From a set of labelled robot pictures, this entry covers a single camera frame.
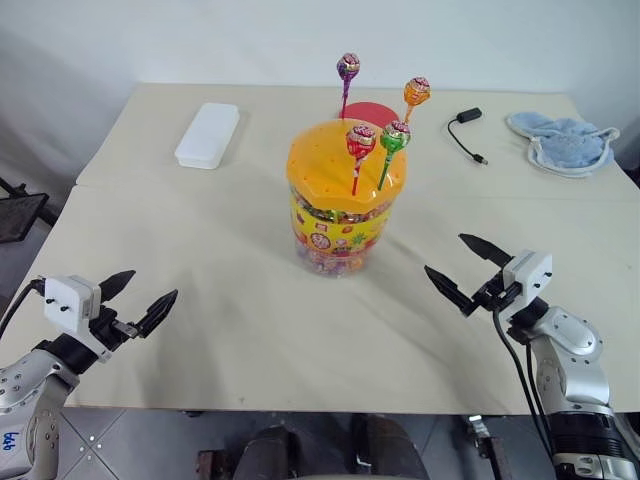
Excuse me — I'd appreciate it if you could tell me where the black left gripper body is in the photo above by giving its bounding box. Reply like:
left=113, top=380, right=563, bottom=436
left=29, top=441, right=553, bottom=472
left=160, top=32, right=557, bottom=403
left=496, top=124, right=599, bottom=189
left=88, top=304, right=142, bottom=355

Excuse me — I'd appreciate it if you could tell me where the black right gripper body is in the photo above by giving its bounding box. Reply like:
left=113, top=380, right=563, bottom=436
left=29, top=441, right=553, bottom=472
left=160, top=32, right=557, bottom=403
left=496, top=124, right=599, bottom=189
left=470, top=273, right=524, bottom=313

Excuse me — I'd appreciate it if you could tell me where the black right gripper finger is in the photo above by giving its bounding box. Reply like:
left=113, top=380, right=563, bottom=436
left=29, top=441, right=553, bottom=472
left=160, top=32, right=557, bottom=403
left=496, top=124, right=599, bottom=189
left=423, top=264, right=477, bottom=318
left=457, top=232, right=515, bottom=270

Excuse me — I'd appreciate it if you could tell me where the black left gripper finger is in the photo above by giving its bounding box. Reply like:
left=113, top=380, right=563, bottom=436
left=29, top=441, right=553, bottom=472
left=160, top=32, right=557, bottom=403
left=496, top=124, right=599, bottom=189
left=132, top=288, right=180, bottom=340
left=97, top=269, right=138, bottom=304

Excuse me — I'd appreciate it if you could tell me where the green wrapped lollipop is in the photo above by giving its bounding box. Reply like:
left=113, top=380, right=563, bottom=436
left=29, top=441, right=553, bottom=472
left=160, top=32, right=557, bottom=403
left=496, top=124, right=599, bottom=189
left=376, top=119, right=413, bottom=193

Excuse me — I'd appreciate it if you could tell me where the red wrapped lollipop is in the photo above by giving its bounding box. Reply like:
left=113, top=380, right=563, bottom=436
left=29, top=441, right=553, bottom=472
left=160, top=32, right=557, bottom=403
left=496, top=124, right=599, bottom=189
left=344, top=123, right=378, bottom=197

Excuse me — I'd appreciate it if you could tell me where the orange wrapped lollipop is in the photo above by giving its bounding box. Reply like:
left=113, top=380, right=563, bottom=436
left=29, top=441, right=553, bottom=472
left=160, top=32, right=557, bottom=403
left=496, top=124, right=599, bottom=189
left=400, top=75, right=433, bottom=127

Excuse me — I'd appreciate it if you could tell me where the purple wrapped lollipop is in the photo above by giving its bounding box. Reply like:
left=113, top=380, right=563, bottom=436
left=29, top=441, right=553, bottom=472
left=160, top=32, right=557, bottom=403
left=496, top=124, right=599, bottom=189
left=335, top=52, right=363, bottom=121

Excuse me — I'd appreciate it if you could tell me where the clear candy jar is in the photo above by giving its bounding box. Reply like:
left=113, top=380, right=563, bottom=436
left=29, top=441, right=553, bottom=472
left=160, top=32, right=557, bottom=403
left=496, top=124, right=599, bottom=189
left=288, top=192, right=394, bottom=278

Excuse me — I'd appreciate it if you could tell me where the black mesh stand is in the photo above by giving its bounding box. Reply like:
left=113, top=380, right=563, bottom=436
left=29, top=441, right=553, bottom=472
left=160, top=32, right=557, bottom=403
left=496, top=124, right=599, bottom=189
left=0, top=176, right=57, bottom=246

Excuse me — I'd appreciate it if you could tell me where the light blue cloth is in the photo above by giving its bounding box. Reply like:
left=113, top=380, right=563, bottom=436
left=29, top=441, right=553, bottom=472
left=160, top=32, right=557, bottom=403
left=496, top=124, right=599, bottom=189
left=504, top=110, right=622, bottom=180

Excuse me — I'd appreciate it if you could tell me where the white plastic box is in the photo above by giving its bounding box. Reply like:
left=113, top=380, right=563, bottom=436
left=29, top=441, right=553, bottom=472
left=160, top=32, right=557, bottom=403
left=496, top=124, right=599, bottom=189
left=173, top=102, right=243, bottom=171

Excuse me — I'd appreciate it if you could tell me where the orange perforated jar lid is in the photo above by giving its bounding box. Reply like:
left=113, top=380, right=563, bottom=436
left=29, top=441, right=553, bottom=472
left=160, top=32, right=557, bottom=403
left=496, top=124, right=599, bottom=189
left=285, top=118, right=409, bottom=218

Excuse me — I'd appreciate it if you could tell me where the red round lid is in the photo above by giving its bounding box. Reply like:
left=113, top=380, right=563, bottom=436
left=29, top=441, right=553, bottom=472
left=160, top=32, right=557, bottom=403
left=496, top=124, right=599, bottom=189
left=337, top=101, right=402, bottom=127

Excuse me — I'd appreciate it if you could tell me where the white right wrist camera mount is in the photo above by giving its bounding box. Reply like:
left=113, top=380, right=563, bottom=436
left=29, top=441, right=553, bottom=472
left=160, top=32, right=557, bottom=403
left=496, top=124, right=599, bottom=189
left=501, top=248, right=554, bottom=322

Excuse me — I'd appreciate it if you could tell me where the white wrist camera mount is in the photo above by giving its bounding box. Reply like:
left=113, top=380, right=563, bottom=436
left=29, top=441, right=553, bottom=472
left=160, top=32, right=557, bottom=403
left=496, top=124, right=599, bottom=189
left=501, top=248, right=554, bottom=322
left=43, top=274, right=113, bottom=364

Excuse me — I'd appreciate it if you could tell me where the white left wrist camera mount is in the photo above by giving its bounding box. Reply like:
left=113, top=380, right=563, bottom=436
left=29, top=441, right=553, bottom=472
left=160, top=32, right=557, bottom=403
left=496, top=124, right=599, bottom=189
left=43, top=274, right=113, bottom=364

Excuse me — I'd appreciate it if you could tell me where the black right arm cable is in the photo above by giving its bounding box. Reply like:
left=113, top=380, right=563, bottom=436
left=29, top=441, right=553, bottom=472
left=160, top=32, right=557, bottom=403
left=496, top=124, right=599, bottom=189
left=492, top=307, right=557, bottom=464

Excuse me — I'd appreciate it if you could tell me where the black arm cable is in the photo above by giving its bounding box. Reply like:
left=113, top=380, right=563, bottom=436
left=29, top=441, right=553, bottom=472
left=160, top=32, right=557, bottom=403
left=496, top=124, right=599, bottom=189
left=0, top=278, right=49, bottom=342
left=492, top=307, right=557, bottom=464

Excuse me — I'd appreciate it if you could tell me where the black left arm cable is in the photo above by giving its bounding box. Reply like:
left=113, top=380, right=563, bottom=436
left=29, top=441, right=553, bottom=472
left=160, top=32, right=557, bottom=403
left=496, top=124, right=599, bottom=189
left=0, top=278, right=49, bottom=342

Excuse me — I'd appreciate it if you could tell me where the black usb adapter cable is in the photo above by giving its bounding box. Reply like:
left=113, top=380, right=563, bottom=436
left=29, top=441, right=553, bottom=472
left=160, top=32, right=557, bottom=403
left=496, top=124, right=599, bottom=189
left=445, top=106, right=490, bottom=167

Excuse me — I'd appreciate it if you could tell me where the metal table leg bracket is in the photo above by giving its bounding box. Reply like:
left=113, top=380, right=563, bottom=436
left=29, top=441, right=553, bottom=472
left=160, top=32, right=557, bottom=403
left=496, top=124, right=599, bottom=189
left=467, top=414, right=507, bottom=480

